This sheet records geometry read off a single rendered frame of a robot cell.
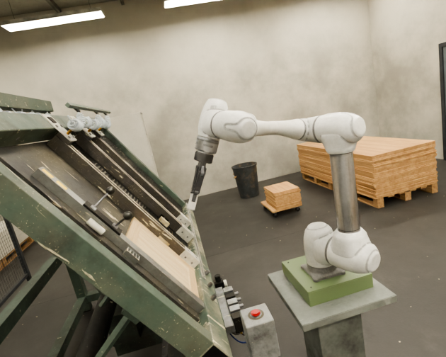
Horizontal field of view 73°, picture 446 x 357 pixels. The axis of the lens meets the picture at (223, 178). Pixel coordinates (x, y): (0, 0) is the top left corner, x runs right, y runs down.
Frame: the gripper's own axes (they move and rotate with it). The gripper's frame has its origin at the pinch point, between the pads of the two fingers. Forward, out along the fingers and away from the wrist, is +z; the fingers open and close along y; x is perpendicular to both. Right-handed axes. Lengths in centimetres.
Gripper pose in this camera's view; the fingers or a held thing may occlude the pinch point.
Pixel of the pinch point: (192, 201)
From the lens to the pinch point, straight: 123.5
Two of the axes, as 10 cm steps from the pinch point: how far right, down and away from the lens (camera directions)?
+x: 9.5, 2.2, 2.3
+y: 2.0, 1.6, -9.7
